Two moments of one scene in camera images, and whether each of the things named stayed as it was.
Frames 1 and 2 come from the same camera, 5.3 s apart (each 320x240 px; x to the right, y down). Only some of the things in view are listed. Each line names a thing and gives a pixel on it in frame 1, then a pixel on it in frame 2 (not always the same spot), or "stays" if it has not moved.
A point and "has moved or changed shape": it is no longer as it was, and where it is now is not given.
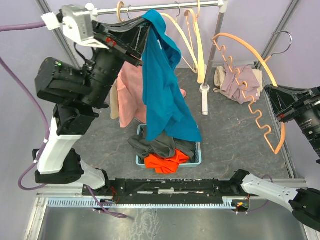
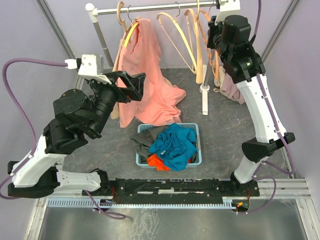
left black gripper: [125, 39] to [135, 90]
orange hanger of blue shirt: [276, 80] has moved or changed shape
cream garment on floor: [219, 75] stays
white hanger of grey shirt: [194, 71] to [177, 48]
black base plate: [174, 189] stays
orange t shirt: [166, 165] stays
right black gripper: [281, 97] to [213, 28]
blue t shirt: [168, 112] to [175, 145]
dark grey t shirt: [164, 146] to [142, 141]
